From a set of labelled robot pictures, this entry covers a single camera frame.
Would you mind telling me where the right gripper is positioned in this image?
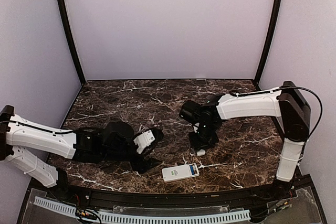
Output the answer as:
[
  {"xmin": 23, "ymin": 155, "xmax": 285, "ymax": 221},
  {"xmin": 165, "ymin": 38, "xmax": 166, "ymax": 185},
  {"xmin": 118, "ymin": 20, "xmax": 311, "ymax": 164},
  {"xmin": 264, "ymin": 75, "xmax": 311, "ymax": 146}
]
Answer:
[{"xmin": 188, "ymin": 122, "xmax": 219, "ymax": 152}]

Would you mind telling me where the white battery cover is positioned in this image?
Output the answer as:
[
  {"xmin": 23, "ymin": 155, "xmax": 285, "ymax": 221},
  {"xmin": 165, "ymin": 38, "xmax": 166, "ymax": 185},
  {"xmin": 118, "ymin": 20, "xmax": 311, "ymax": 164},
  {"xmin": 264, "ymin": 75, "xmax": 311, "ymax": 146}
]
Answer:
[{"xmin": 196, "ymin": 149, "xmax": 206, "ymax": 156}]

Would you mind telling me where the white remote control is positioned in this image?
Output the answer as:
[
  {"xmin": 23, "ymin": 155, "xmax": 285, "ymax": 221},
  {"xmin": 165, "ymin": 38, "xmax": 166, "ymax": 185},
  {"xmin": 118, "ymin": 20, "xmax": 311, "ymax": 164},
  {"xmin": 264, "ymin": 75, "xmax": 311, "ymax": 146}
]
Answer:
[{"xmin": 162, "ymin": 164, "xmax": 199, "ymax": 182}]

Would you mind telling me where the blue battery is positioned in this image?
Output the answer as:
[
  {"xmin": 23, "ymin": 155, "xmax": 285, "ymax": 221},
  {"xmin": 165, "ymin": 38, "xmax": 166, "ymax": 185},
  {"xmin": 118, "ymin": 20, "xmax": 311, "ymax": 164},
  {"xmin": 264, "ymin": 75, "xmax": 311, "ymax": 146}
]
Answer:
[{"xmin": 189, "ymin": 164, "xmax": 199, "ymax": 176}]

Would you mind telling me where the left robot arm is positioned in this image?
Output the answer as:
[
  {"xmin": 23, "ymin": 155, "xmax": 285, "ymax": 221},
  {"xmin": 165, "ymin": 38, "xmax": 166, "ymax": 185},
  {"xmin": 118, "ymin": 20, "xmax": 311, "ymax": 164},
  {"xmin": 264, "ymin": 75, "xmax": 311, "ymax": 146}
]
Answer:
[{"xmin": 1, "ymin": 105, "xmax": 164, "ymax": 201}]

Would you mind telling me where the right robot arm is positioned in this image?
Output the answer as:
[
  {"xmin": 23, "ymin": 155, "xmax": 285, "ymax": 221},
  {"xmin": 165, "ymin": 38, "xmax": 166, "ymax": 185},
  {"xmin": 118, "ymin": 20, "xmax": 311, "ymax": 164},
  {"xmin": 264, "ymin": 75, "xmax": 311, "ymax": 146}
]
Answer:
[{"xmin": 179, "ymin": 81, "xmax": 323, "ymax": 200}]

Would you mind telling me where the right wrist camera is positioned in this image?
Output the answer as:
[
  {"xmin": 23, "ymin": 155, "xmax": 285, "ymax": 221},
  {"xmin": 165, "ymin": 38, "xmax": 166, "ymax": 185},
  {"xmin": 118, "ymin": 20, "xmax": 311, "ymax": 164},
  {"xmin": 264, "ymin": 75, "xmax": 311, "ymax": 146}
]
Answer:
[{"xmin": 192, "ymin": 123, "xmax": 199, "ymax": 133}]

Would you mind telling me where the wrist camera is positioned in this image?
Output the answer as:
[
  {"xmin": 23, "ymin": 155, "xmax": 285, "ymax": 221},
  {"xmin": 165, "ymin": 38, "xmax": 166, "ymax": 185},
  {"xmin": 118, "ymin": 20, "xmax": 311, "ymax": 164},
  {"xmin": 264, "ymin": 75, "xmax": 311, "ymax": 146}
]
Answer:
[
  {"xmin": 133, "ymin": 127, "xmax": 164, "ymax": 155},
  {"xmin": 192, "ymin": 123, "xmax": 199, "ymax": 133}
]

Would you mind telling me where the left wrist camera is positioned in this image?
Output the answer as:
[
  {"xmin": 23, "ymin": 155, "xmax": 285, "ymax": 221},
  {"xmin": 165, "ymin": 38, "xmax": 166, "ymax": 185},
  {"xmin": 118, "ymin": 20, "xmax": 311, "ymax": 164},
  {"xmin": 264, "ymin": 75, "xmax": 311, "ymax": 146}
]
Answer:
[{"xmin": 133, "ymin": 127, "xmax": 164, "ymax": 155}]

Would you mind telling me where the black front table rail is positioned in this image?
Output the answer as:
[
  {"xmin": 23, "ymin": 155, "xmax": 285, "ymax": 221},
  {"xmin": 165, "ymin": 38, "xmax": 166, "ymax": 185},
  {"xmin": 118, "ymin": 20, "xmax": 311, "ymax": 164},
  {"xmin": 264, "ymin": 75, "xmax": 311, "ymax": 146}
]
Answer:
[{"xmin": 48, "ymin": 184, "xmax": 297, "ymax": 209}]

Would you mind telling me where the white slotted cable duct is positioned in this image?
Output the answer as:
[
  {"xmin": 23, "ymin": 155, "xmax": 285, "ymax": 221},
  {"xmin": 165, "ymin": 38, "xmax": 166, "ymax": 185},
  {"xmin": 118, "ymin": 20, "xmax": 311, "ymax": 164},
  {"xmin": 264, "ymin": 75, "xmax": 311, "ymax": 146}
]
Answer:
[{"xmin": 34, "ymin": 196, "xmax": 251, "ymax": 223}]

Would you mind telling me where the right black frame post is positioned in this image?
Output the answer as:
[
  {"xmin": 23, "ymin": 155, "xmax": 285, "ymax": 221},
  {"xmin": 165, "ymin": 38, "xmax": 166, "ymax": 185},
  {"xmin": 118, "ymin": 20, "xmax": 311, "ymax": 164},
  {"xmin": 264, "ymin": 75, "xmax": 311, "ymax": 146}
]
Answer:
[{"xmin": 254, "ymin": 0, "xmax": 281, "ymax": 84}]

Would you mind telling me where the black frame post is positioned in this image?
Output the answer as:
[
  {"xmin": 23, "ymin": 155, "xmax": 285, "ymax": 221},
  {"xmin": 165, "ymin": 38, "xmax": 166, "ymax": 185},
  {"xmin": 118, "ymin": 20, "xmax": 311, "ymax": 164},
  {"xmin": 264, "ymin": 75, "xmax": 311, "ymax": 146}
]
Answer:
[
  {"xmin": 254, "ymin": 0, "xmax": 281, "ymax": 84},
  {"xmin": 57, "ymin": 0, "xmax": 86, "ymax": 86}
]

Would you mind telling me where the left black frame post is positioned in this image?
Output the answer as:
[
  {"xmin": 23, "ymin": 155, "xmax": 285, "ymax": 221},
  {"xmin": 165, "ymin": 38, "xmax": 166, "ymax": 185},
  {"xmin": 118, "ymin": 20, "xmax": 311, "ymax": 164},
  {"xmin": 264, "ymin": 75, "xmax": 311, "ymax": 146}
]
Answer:
[{"xmin": 57, "ymin": 0, "xmax": 86, "ymax": 86}]

